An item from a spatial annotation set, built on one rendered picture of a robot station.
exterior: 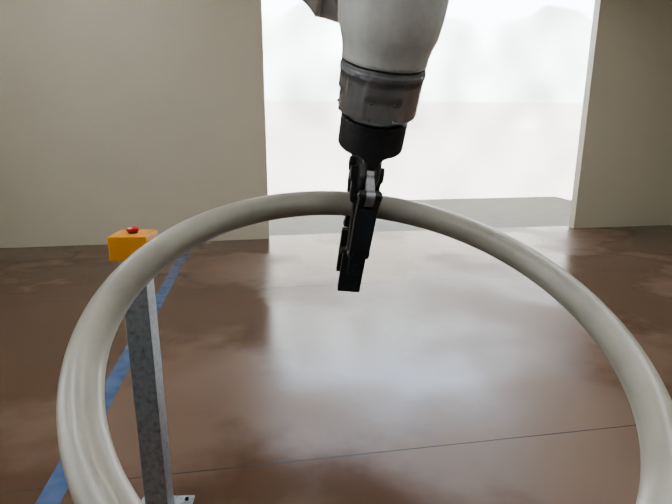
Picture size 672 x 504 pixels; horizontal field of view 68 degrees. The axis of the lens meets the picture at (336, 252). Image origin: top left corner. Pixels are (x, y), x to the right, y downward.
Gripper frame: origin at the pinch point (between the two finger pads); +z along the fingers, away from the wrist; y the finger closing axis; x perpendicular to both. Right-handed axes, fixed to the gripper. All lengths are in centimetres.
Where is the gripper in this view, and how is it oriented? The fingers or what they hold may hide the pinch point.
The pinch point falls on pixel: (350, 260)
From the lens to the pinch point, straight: 66.8
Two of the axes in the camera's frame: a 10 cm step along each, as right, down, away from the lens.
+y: 0.3, 5.8, -8.1
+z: -1.2, 8.1, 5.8
